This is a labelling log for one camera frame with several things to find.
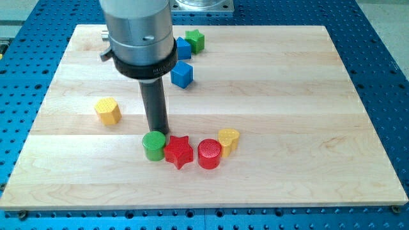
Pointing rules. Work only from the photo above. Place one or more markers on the green cylinder block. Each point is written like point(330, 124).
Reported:
point(153, 144)

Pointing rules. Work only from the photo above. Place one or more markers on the red cylinder block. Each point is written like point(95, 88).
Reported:
point(209, 153)

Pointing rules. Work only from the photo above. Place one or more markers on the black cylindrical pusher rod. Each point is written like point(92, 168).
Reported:
point(152, 92)

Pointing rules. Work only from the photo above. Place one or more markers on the green star block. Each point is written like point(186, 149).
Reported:
point(196, 40)

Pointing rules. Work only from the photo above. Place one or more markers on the wooden board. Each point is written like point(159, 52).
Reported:
point(305, 136)

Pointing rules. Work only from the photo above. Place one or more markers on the yellow heart block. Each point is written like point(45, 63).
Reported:
point(228, 139)

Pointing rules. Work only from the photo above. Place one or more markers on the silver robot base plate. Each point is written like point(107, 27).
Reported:
point(202, 7)

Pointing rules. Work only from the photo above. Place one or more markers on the yellow hexagon block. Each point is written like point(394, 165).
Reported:
point(108, 111)

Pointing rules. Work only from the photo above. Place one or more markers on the blue perforated metal table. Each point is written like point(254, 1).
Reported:
point(33, 57)

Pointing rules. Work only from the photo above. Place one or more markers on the blue cube block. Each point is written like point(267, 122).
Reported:
point(182, 74)

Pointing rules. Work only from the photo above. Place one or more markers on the red star block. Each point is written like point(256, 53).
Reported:
point(178, 151)

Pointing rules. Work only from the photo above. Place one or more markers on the blue block behind arm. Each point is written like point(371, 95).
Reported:
point(183, 49)

